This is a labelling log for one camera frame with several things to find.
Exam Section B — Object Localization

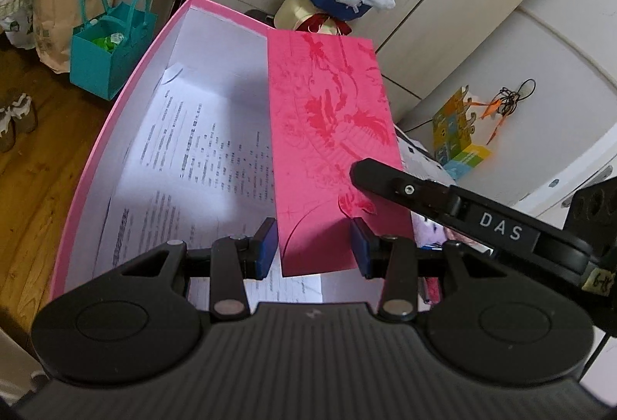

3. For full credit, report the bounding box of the printed paper sheet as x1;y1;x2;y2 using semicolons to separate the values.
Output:
91;63;324;306

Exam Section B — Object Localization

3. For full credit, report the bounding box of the brown paper bag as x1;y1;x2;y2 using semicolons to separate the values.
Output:
34;0;113;74

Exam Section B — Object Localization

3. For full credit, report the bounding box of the red envelope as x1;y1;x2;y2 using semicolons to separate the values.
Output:
268;30;412;276

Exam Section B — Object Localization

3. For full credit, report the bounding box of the teal gift bag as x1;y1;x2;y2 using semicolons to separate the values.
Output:
69;0;157;101

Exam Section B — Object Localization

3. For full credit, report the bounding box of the colourful paper gift bag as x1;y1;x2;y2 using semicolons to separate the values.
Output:
432;86;496;180

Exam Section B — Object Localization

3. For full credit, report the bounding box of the striped tablecloth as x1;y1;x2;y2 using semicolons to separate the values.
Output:
394;126;492;254

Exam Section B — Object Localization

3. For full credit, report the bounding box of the pink cardboard box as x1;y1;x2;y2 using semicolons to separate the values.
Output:
47;0;387;306

